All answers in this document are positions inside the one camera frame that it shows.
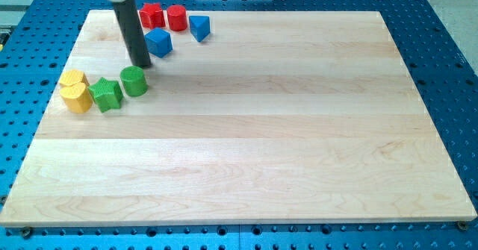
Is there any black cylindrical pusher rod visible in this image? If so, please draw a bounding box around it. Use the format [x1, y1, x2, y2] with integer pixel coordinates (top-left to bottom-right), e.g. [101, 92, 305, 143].
[113, 0, 152, 67]

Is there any blue cube block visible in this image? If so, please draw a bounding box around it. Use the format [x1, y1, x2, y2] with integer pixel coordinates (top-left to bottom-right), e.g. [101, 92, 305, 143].
[145, 28, 173, 57]

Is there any red star block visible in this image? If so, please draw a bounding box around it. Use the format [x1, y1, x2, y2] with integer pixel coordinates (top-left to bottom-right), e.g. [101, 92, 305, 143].
[139, 3, 166, 29]

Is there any red cylinder block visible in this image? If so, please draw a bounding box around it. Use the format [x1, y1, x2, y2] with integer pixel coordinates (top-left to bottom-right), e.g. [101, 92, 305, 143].
[167, 4, 187, 31]

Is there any green cylinder block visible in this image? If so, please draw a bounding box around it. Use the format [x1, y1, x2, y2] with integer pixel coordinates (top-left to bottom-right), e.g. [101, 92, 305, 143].
[120, 66, 148, 97]

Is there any blue triangular prism block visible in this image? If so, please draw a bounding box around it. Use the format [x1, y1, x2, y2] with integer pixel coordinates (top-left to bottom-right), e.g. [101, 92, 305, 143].
[189, 16, 211, 43]

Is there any green star block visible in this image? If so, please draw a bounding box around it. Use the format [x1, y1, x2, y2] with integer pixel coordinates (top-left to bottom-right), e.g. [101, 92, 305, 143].
[88, 77, 123, 113]

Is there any yellow hexagon block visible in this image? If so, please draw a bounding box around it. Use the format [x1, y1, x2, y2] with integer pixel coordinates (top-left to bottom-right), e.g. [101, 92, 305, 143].
[58, 69, 90, 87]

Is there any yellow heart-shaped block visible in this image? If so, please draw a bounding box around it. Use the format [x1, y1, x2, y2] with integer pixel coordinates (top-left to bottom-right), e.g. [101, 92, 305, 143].
[60, 82, 93, 113]

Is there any light wooden board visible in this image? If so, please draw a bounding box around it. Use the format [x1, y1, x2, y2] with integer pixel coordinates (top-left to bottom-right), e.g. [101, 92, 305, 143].
[1, 11, 477, 227]

